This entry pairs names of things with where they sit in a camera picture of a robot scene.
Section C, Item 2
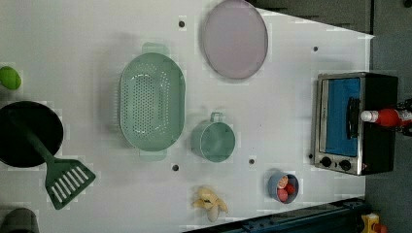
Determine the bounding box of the yellow red toy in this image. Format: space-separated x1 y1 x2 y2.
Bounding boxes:
361 213 388 233

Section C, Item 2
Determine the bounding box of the pink round plate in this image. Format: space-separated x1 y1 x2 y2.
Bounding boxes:
202 0 268 79

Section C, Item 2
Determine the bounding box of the blue bowl with fruit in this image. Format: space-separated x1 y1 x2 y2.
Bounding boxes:
267 172 299 204

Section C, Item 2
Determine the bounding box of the green oval colander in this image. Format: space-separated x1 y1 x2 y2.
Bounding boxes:
119 43 186 162

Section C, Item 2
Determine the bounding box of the green cup with handle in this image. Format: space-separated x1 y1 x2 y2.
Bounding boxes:
190 112 236 163

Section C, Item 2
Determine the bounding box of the peeled banana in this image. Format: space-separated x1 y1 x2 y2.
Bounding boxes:
191 186 228 222

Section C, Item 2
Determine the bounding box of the green slotted spatula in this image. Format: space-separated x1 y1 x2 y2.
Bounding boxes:
8 111 96 210

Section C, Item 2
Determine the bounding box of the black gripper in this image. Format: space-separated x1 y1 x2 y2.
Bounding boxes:
396 98 412 136

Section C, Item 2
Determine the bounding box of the grey cylindrical object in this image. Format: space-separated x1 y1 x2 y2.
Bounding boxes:
0 208 40 233

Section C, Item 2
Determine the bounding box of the black toaster oven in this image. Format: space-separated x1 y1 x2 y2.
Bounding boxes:
313 72 398 176

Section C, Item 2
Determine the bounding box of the black frying pan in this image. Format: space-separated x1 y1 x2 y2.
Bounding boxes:
0 101 64 168

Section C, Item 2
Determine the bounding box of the red ketchup bottle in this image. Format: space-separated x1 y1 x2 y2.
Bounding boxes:
360 109 399 127

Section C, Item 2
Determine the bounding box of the green round fruit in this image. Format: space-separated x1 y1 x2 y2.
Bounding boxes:
0 66 21 90

